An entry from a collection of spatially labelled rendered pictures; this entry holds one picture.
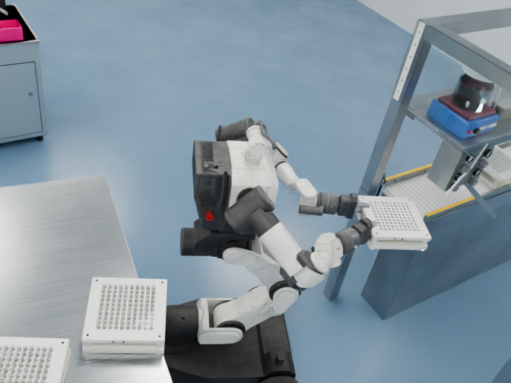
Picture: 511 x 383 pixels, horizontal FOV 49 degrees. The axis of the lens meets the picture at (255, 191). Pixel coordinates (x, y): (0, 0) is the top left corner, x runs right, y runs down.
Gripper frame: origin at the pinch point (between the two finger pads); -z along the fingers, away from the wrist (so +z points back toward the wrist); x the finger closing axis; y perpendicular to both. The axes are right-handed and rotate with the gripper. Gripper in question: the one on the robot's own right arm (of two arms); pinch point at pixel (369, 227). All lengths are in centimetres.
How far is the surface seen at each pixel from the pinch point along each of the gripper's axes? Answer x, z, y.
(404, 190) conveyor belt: 13, -48, -17
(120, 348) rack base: 5, 106, -7
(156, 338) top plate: 0, 97, -1
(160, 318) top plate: 0, 92, -7
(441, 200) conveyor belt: 13, -59, -3
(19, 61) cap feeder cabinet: 29, 52, -237
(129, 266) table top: 7, 86, -37
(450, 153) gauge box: -24.7, -37.4, 1.7
